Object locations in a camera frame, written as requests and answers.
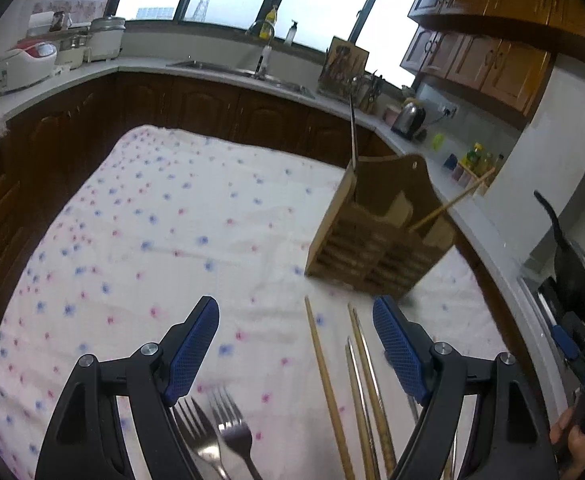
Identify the white and red rice cooker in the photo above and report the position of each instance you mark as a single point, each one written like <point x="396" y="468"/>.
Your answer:
<point x="22" y="65"/>

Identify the pink cup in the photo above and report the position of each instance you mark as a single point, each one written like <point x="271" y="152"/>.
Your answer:
<point x="390" y="116"/>

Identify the steel electric kettle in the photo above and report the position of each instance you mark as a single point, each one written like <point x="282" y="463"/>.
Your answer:
<point x="410" y="117"/>

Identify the small white cooking pot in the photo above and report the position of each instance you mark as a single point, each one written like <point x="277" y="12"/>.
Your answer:
<point x="72" y="52"/>

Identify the clear soap dispenser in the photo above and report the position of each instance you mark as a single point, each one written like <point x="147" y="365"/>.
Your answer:
<point x="291" y="35"/>

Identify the metal spoon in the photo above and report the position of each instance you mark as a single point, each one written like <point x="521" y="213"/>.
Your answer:
<point x="353" y="130"/>

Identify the chrome faucet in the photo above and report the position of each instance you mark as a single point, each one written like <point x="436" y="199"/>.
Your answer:
<point x="265" y="55"/>

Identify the steel kitchen sink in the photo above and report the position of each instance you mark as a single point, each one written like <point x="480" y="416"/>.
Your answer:
<point x="207" y="65"/>

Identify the small blue object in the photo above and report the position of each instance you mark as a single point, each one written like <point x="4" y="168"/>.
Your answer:
<point x="451" y="161"/>

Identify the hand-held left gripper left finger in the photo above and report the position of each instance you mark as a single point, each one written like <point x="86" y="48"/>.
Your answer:
<point x="192" y="350"/>

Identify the dark wooden lower cabinets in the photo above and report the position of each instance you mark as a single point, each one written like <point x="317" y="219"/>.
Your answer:
<point x="197" y="105"/>

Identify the steel electric cooker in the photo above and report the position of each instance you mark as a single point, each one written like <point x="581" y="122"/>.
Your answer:
<point x="106" y="40"/>

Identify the green bottle with yellow cap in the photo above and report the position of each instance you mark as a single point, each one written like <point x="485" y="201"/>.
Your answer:
<point x="474" y="156"/>

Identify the small green object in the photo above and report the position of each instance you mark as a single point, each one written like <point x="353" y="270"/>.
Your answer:
<point x="438" y="141"/>

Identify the wooden knife rack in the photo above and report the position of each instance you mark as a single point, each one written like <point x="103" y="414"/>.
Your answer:
<point x="342" y="65"/>

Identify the metal fork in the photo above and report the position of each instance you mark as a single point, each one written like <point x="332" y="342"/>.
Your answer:
<point x="197" y="440"/>
<point x="235" y="435"/>

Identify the gas stove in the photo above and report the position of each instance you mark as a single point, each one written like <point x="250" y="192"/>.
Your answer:
<point x="549" y="300"/>

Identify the white wall socket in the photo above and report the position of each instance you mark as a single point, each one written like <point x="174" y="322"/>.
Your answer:
<point x="450" y="109"/>

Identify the wooden spice jar rack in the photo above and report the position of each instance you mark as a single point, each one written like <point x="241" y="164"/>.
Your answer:
<point x="465" y="176"/>

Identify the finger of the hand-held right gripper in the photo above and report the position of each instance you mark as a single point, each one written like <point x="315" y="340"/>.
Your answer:
<point x="567" y="342"/>

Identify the wooden upper cabinets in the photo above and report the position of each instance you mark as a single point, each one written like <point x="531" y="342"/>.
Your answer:
<point x="497" y="60"/>

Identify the yellow dish soap bottle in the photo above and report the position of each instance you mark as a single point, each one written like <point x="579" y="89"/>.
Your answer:
<point x="270" y="22"/>

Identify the person's right hand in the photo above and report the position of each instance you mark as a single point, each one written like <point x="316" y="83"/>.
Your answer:
<point x="572" y="450"/>

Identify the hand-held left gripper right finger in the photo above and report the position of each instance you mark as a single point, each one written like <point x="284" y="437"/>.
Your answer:
<point x="397" y="345"/>

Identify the wooden chopstick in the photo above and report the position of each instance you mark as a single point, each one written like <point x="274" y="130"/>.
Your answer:
<point x="360" y="410"/>
<point x="376" y="400"/>
<point x="367" y="385"/>
<point x="325" y="390"/>
<point x="452" y="201"/>

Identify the dark sauce bottle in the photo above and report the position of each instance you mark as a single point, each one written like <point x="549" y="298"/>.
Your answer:
<point x="497" y="165"/>

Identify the floral white tablecloth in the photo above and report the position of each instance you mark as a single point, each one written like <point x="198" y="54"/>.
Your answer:
<point x="172" y="235"/>

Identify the black wok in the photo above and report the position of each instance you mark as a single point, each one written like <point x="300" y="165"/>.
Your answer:
<point x="577" y="280"/>

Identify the wooden utensil holder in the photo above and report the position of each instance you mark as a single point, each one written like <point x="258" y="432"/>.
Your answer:
<point x="372" y="260"/>

